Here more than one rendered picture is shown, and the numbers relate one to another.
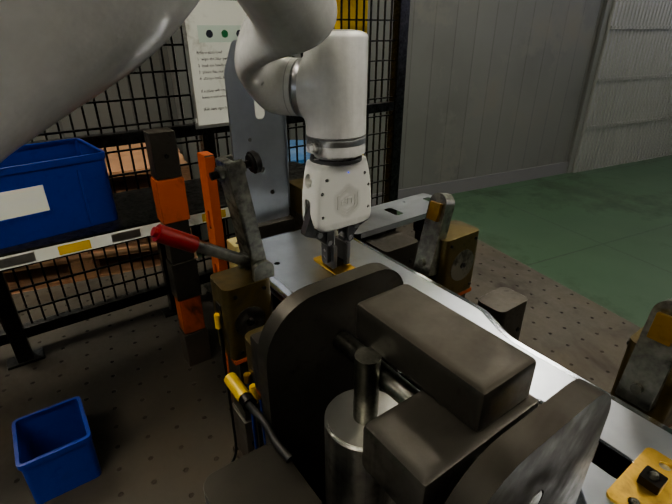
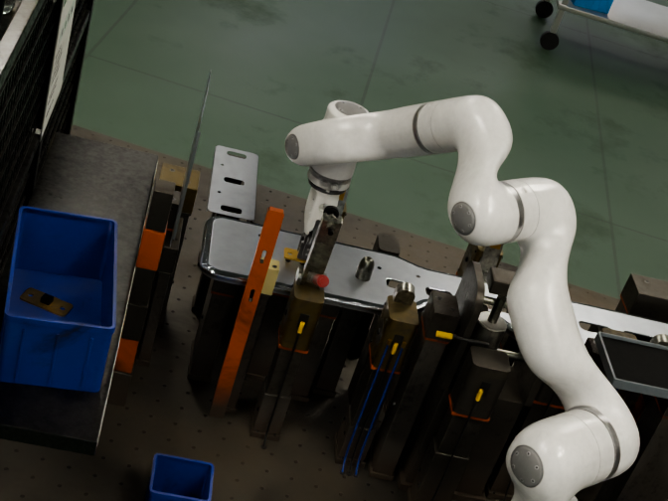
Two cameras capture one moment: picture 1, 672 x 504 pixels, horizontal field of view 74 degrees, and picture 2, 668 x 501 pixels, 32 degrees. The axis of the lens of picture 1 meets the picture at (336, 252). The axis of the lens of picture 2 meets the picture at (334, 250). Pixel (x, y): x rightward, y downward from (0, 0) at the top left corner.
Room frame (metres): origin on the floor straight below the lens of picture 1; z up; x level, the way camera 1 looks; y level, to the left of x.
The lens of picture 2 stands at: (-0.25, 1.80, 2.28)
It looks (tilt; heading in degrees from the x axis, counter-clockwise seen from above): 31 degrees down; 295
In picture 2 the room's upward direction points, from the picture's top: 18 degrees clockwise
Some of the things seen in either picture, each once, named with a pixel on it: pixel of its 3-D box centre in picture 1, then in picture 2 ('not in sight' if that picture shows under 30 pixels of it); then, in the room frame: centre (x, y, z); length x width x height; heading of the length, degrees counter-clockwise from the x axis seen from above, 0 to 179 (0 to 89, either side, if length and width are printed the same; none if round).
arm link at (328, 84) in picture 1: (332, 83); (339, 139); (0.64, 0.00, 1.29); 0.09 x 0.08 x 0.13; 70
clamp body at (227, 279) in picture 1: (242, 379); (285, 367); (0.53, 0.14, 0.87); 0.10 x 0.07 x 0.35; 126
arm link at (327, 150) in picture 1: (334, 145); (329, 176); (0.64, 0.00, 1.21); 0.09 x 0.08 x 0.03; 126
